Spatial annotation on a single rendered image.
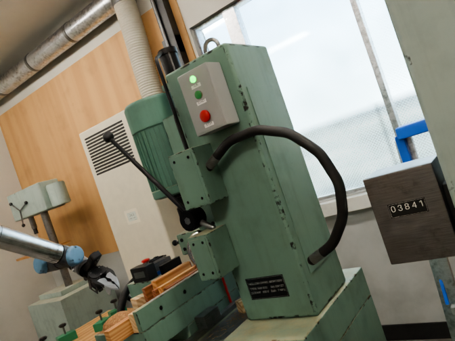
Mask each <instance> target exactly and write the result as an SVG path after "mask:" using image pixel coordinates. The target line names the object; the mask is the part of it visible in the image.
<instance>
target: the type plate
mask: <svg viewBox="0 0 455 341"><path fill-rule="evenodd" d="M245 281H246V284H247V286H248V290H249V292H250V295H251V298H252V300H258V299H266V298H279V297H286V296H290V295H289V293H288V290H287V287H286V284H285V281H284V278H283V275H282V274H280V275H271V276H265V277H256V278H251V279H245Z"/></svg>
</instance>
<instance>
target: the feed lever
mask: <svg viewBox="0 0 455 341"><path fill-rule="evenodd" d="M102 138H103V140H104V141H105V142H106V143H111V144H113V145H114V146H115V147H116V148H117V149H118V150H119V151H120V152H121V153H122V154H123V155H124V156H125V157H126V158H127V159H128V160H129V161H130V162H131V163H132V164H134V165H135V166H136V167H137V168H138V169H139V170H140V171H141V172H142V173H143V174H144V175H145V176H146V177H147V178H148V179H149V180H150V181H151V182H152V183H153V184H154V185H155V186H157V188H159V190H161V191H162V192H163V193H164V194H165V195H166V197H168V199H170V201H172V203H174V205H176V206H177V207H178V208H179V209H180V210H181V211H182V213H181V214H180V217H179V220H180V223H181V226H182V227H183V228H184V229H185V230H186V231H193V230H195V229H197V228H199V227H202V226H203V227H206V228H208V229H214V228H216V226H215V225H214V224H212V223H209V222H207V216H206V214H205V211H204V210H203V209H202V208H201V207H198V208H194V209H191V210H186V208H185V207H184V206H183V205H182V204H181V203H180V202H179V201H178V200H177V199H176V198H175V197H174V196H173V195H172V194H170V193H169V192H168V191H167V190H166V189H165V188H164V187H163V186H162V185H161V184H160V183H159V182H158V181H157V180H156V179H155V178H154V177H153V176H152V175H151V174H150V173H149V172H148V171H147V170H146V169H145V168H144V167H143V166H142V165H141V164H140V163H139V162H137V161H136V160H135V159H134V158H133V157H132V156H131V155H130V154H129V153H128V152H127V151H126V150H125V149H124V148H123V147H122V146H120V145H119V144H118V143H117V142H116V141H115V140H114V134H113V133H112V132H110V131H106V132H105V133H104V134H103V136H102Z"/></svg>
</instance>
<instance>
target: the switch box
mask: <svg viewBox="0 0 455 341"><path fill-rule="evenodd" d="M192 75H195V76H196V78H197V81H196V83H191V82H190V77H191V76H192ZM177 79H178V81H179V84H180V87H181V90H182V93H183V96H184V99H185V101H186V104H187V107H188V110H189V113H190V116H191V119H192V122H193V125H194V128H195V130H196V134H197V136H198V137H201V136H204V135H210V134H213V133H216V132H217V131H220V130H222V129H225V128H227V127H230V126H232V125H234V124H237V123H239V122H240V120H239V118H238V115H237V112H236V109H235V106H234V103H233V100H232V96H231V94H230V91H229V89H228V85H227V83H226V80H225V77H224V74H223V70H222V68H221V65H220V63H219V62H205V63H203V64H201V65H199V66H197V67H195V68H194V69H192V70H190V71H189V72H187V73H185V74H183V75H181V76H179V77H178V78H177ZM197 83H200V84H201V86H199V87H197V88H195V89H193V90H192V88H191V86H193V85H195V84H197ZM196 90H201V91H202V94H203V96H202V99H196V98H195V95H194V94H195V91H196ZM205 98H206V101H207V102H205V103H203V104H201V105H199V106H198V105H197V102H199V101H201V100H203V99H205ZM202 110H207V111H209V113H210V115H211V117H210V120H209V121H208V122H203V121H201V119H200V112H201V111H202ZM212 121H213V122H214V125H212V126H209V127H207V128H205V126H204V124H207V123H209V122H212Z"/></svg>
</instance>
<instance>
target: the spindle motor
mask: <svg viewBox="0 0 455 341"><path fill-rule="evenodd" d="M124 113H125V117H126V119H127V123H128V125H129V128H130V131H131V134H132V136H133V140H134V142H135V146H136V148H137V152H138V154H139V158H140V160H141V162H142V166H143V167H144V168H145V169H146V170H147V171H148V172H149V173H150V174H151V175H152V176H153V177H154V178H155V179H156V180H157V181H158V182H159V183H160V184H161V185H162V186H163V187H164V188H165V189H166V190H167V191H168V192H169V193H170V194H172V195H173V196H174V195H177V194H180V192H179V188H178V186H177V182H176V180H175V176H174V174H173V171H172V168H171V165H170V162H169V159H168V157H169V156H172V155H174V153H173V150H172V148H171V144H170V142H169V138H168V136H167V132H166V131H165V127H164V124H163V119H166V118H168V117H170V116H172V115H173V112H172V110H171V107H170V104H169V100H168V98H167V95H166V93H159V94H155V95H151V96H148V97H145V98H142V99H139V100H137V101H135V102H133V103H131V104H129V105H128V106H126V108H125V112H124ZM147 180H148V183H149V186H150V189H151V192H152V195H153V198H154V200H162V199H165V198H167V197H166V195H165V194H164V193H163V192H162V191H161V190H159V188H157V186H155V185H154V184H153V183H152V182H151V181H150V180H149V179H148V178H147Z"/></svg>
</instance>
